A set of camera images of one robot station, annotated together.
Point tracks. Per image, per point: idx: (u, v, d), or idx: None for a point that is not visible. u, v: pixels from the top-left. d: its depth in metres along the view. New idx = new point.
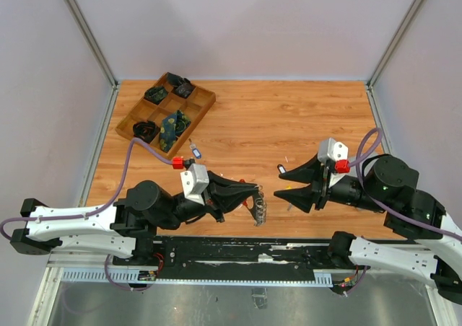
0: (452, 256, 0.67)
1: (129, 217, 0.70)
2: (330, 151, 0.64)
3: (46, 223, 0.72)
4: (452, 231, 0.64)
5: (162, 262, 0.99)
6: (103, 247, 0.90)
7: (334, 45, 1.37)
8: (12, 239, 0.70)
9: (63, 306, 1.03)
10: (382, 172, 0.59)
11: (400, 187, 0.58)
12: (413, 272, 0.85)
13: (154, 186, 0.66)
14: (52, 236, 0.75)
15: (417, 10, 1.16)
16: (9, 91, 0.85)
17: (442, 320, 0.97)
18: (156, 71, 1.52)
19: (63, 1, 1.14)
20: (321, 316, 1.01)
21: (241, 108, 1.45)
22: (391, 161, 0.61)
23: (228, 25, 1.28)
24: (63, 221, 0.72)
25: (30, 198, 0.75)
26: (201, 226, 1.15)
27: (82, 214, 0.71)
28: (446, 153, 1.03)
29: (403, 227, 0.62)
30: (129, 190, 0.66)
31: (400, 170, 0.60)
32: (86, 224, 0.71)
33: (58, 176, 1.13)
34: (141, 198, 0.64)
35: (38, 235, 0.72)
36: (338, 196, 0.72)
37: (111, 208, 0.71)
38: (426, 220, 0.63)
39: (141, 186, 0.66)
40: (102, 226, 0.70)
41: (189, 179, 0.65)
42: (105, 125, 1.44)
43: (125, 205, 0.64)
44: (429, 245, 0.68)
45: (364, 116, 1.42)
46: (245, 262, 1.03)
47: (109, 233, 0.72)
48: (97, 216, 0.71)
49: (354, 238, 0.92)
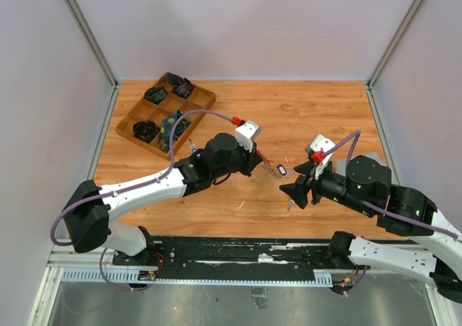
0: (447, 254, 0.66)
1: (190, 173, 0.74)
2: (315, 143, 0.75)
3: (124, 194, 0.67)
4: (445, 228, 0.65)
5: (162, 262, 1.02)
6: (131, 239, 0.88)
7: (334, 45, 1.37)
8: (91, 221, 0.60)
9: (63, 306, 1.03)
10: (353, 173, 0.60)
11: (372, 184, 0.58)
12: (412, 271, 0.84)
13: (230, 138, 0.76)
14: (122, 211, 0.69)
15: (417, 10, 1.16)
16: (9, 91, 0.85)
17: (443, 320, 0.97)
18: (156, 71, 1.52)
19: (63, 0, 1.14)
20: (321, 316, 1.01)
21: (241, 108, 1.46)
22: (362, 161, 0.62)
23: (229, 25, 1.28)
24: (139, 190, 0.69)
25: (87, 181, 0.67)
26: (202, 225, 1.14)
27: (155, 177, 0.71)
28: (445, 153, 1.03)
29: (391, 224, 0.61)
30: (210, 143, 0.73)
31: (370, 169, 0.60)
32: (161, 187, 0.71)
33: (58, 176, 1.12)
34: (226, 143, 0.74)
35: (115, 210, 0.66)
36: (329, 192, 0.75)
37: (174, 170, 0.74)
38: (416, 216, 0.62)
39: (220, 137, 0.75)
40: (177, 185, 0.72)
41: (251, 126, 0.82)
42: (105, 125, 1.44)
43: (216, 151, 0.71)
44: (424, 244, 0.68)
45: (364, 116, 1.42)
46: (245, 262, 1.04)
47: (180, 192, 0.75)
48: (166, 177, 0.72)
49: (354, 238, 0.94)
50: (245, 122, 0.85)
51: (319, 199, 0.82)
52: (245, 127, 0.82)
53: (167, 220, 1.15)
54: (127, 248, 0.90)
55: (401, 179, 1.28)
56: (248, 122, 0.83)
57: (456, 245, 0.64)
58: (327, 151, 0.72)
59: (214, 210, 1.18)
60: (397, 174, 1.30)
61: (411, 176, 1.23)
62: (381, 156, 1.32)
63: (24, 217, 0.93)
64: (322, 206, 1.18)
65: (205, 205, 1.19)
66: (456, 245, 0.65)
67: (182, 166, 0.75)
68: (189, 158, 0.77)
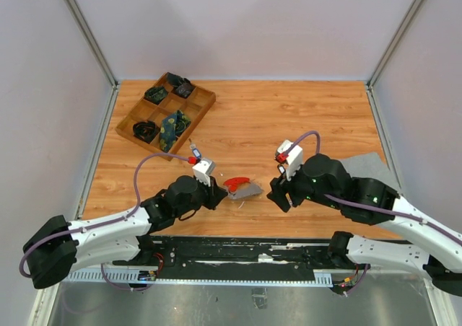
0: (417, 239, 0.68)
1: (154, 213, 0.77)
2: (281, 148, 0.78)
3: (92, 231, 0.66)
4: (410, 213, 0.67)
5: (162, 262, 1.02)
6: (116, 251, 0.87)
7: (333, 45, 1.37)
8: (58, 257, 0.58)
9: (63, 306, 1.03)
10: (307, 169, 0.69)
11: (325, 176, 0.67)
12: (406, 265, 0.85)
13: (188, 179, 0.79)
14: (88, 247, 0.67)
15: (417, 10, 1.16)
16: (9, 92, 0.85)
17: (443, 320, 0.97)
18: (156, 71, 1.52)
19: (63, 1, 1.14)
20: (321, 316, 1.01)
21: (241, 108, 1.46)
22: (317, 159, 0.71)
23: (229, 25, 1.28)
24: (108, 226, 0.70)
25: (55, 217, 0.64)
26: (201, 225, 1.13)
27: (123, 216, 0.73)
28: (445, 153, 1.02)
29: (351, 212, 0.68)
30: (170, 187, 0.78)
31: (323, 164, 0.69)
32: (128, 225, 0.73)
33: (58, 177, 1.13)
34: (185, 186, 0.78)
35: (82, 247, 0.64)
36: (300, 193, 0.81)
37: (139, 210, 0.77)
38: (375, 203, 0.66)
39: (180, 180, 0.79)
40: (144, 223, 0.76)
41: (206, 162, 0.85)
42: (105, 125, 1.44)
43: (177, 194, 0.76)
44: (392, 229, 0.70)
45: (364, 116, 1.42)
46: (245, 262, 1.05)
47: (145, 230, 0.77)
48: (133, 216, 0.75)
49: (351, 236, 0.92)
50: (200, 158, 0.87)
51: (299, 203, 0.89)
52: (199, 163, 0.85)
53: None
54: (119, 255, 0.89)
55: (401, 179, 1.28)
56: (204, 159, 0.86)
57: (421, 228, 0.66)
58: (291, 153, 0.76)
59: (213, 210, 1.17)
60: (397, 174, 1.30)
61: (411, 176, 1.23)
62: (381, 156, 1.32)
63: (25, 218, 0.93)
64: (322, 206, 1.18)
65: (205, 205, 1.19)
66: (422, 228, 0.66)
67: (148, 205, 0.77)
68: (154, 197, 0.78)
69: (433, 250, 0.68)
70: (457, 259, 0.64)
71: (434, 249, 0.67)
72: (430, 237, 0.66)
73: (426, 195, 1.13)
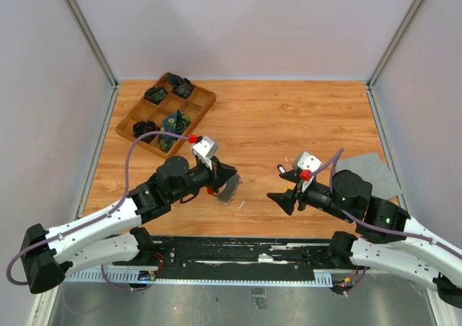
0: (428, 258, 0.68)
1: (145, 199, 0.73)
2: (301, 161, 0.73)
3: (71, 236, 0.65)
4: (420, 233, 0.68)
5: (162, 262, 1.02)
6: (115, 253, 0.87)
7: (333, 45, 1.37)
8: (37, 268, 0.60)
9: (63, 306, 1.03)
10: (339, 186, 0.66)
11: (356, 197, 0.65)
12: (416, 275, 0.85)
13: (181, 159, 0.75)
14: (75, 252, 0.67)
15: (417, 10, 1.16)
16: (9, 91, 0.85)
17: (442, 320, 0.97)
18: (156, 71, 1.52)
19: (63, 1, 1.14)
20: (321, 316, 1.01)
21: (241, 108, 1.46)
22: (347, 174, 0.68)
23: (229, 25, 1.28)
24: (90, 227, 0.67)
25: (33, 227, 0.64)
26: (201, 225, 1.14)
27: (105, 212, 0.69)
28: (446, 153, 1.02)
29: (368, 232, 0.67)
30: (158, 169, 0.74)
31: (355, 182, 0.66)
32: (113, 221, 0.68)
33: (58, 177, 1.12)
34: (173, 168, 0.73)
35: (64, 254, 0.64)
36: (312, 200, 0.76)
37: (127, 200, 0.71)
38: (387, 223, 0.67)
39: (168, 162, 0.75)
40: (131, 216, 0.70)
41: (206, 143, 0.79)
42: (105, 125, 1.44)
43: (164, 177, 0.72)
44: (403, 248, 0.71)
45: (364, 116, 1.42)
46: (245, 262, 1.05)
47: (137, 221, 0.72)
48: (118, 210, 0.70)
49: (354, 239, 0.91)
50: (201, 137, 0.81)
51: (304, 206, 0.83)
52: (199, 143, 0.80)
53: (167, 220, 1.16)
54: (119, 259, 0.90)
55: (401, 179, 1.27)
56: (204, 139, 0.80)
57: (432, 248, 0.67)
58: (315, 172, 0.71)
59: (213, 210, 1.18)
60: (398, 174, 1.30)
61: (411, 176, 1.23)
62: (381, 156, 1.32)
63: (25, 217, 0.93)
64: None
65: (206, 206, 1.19)
66: (432, 248, 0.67)
67: (137, 194, 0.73)
68: (146, 182, 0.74)
69: (444, 270, 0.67)
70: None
71: (445, 270, 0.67)
72: (440, 257, 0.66)
73: (425, 195, 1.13)
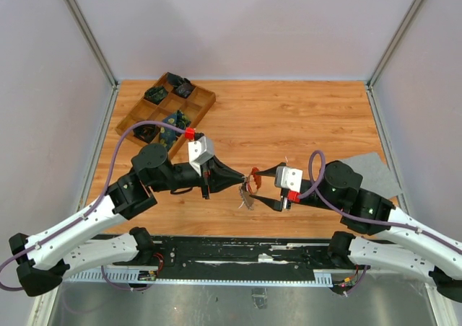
0: (416, 248, 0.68)
1: (125, 194, 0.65)
2: (284, 179, 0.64)
3: (49, 243, 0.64)
4: (405, 223, 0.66)
5: (162, 262, 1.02)
6: (112, 254, 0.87)
7: (334, 45, 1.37)
8: (20, 278, 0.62)
9: (63, 306, 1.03)
10: (330, 175, 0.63)
11: (346, 189, 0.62)
12: (411, 270, 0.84)
13: (161, 147, 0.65)
14: (62, 254, 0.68)
15: (417, 10, 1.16)
16: (9, 92, 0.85)
17: (442, 320, 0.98)
18: (156, 71, 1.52)
19: (63, 0, 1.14)
20: (321, 316, 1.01)
21: (241, 108, 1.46)
22: (339, 166, 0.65)
23: (229, 25, 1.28)
24: (67, 232, 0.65)
25: (14, 236, 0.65)
26: (201, 225, 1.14)
27: (81, 216, 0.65)
28: (446, 153, 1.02)
29: (354, 223, 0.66)
30: (133, 160, 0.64)
31: (346, 173, 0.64)
32: (90, 224, 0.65)
33: (58, 177, 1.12)
34: (151, 159, 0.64)
35: (47, 260, 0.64)
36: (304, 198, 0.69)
37: (106, 198, 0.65)
38: (369, 215, 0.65)
39: (146, 149, 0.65)
40: (107, 216, 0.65)
41: (198, 147, 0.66)
42: (105, 125, 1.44)
43: (141, 170, 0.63)
44: (389, 240, 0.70)
45: (364, 116, 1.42)
46: (245, 262, 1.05)
47: (120, 219, 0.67)
48: (95, 211, 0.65)
49: (353, 238, 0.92)
50: (201, 135, 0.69)
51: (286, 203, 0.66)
52: (192, 144, 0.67)
53: (167, 220, 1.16)
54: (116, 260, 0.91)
55: (401, 179, 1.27)
56: (199, 141, 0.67)
57: (417, 237, 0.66)
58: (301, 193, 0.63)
59: (213, 210, 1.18)
60: (397, 174, 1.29)
61: (411, 176, 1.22)
62: (382, 156, 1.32)
63: (24, 217, 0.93)
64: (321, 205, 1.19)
65: (206, 206, 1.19)
66: (418, 237, 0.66)
67: (117, 189, 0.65)
68: (128, 175, 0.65)
69: (432, 257, 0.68)
70: (455, 265, 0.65)
71: (434, 257, 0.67)
72: (426, 245, 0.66)
73: (426, 195, 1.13)
